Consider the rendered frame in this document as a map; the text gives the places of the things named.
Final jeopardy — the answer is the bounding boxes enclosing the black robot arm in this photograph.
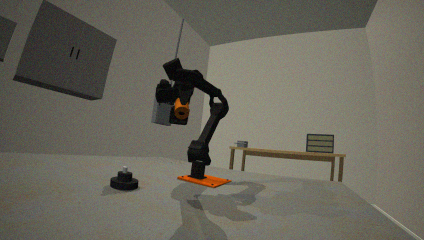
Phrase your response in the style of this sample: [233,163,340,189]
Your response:
[155,58,229,180]

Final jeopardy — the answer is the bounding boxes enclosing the orange cylinder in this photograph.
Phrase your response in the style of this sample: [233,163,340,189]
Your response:
[174,98,189,120]

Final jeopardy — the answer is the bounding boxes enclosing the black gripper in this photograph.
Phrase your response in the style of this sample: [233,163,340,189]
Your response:
[169,68,197,125]

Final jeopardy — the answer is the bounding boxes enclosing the black round pedestal with silver shaft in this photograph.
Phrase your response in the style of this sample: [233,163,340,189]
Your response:
[110,166,139,191]

